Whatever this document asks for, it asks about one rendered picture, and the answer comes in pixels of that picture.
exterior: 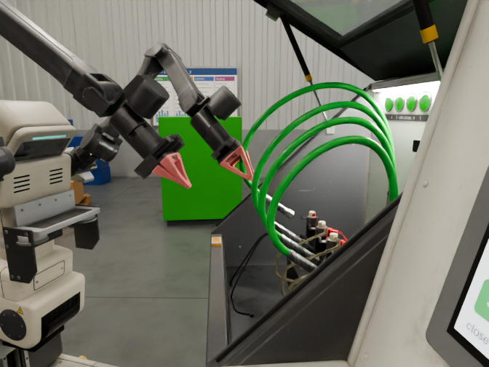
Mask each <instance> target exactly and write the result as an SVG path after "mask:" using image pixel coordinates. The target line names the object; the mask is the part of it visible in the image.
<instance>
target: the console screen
mask: <svg viewBox="0 0 489 367"><path fill-rule="evenodd" d="M426 340H427V341H428V343H429V344H430V345H431V346H432V347H433V348H434V350H435V351H436V352H437V353H438V354H439V355H440V356H441V357H442V359H443V360H444V361H445V362H446V363H447V364H448V365H449V366H450V367H489V165H488V168H487V170H486V173H485V176H484V178H483V180H482V184H481V186H480V190H479V191H478V194H477V197H476V200H475V202H474V205H473V207H472V211H471V213H470V215H469V218H468V221H467V223H466V226H465V229H464V232H463V234H462V236H461V240H460V242H459V244H458V247H457V250H456V253H455V256H454V257H453V261H452V263H451V265H450V268H449V271H448V274H447V277H446V279H445V282H444V285H443V287H442V290H441V292H440V296H439V298H438V300H437V303H436V306H435V308H434V311H433V313H432V317H431V319H430V321H429V324H428V327H427V329H426Z"/></svg>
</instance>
